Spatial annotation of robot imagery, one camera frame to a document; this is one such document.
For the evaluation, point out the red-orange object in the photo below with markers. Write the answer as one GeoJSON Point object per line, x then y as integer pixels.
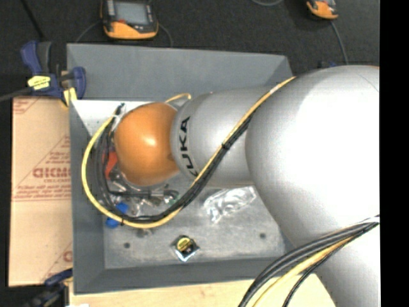
{"type": "Point", "coordinates": [111, 162]}

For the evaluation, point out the brown cardboard board, red print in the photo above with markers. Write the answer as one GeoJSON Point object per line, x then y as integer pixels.
{"type": "Point", "coordinates": [38, 222]}

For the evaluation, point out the clear plastic bottle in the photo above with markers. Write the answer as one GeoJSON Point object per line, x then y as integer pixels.
{"type": "Point", "coordinates": [228, 203]}

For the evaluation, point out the yellow and black round tool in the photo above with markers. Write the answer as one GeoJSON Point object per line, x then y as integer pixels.
{"type": "Point", "coordinates": [183, 245]}

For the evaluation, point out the blue plastic object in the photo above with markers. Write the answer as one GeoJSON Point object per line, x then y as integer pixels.
{"type": "Point", "coordinates": [121, 207]}

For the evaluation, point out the grey metal bin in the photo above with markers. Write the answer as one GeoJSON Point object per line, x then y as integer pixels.
{"type": "Point", "coordinates": [230, 235]}

